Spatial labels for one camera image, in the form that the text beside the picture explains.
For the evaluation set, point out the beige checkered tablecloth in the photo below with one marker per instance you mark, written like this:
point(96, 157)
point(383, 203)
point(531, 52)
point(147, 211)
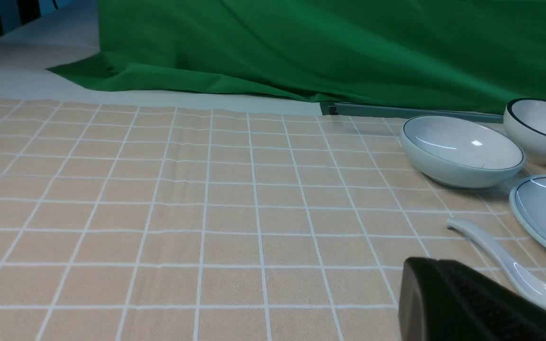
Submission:
point(128, 223)

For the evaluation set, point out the grey metal frame bar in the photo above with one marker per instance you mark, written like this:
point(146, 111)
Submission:
point(357, 110)

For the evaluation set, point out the white ceramic spoon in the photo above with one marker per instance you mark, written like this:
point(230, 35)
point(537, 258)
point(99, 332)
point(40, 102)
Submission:
point(528, 286)

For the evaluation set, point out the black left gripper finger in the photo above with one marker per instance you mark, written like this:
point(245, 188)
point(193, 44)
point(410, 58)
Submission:
point(445, 300)

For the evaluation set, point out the pale blue shallow bowl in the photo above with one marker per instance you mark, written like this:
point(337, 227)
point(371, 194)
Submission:
point(458, 153)

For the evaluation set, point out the white bowl dark rim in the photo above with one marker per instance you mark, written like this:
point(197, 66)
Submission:
point(524, 121)

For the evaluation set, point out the green backdrop cloth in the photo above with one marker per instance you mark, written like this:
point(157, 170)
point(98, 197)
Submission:
point(457, 55)

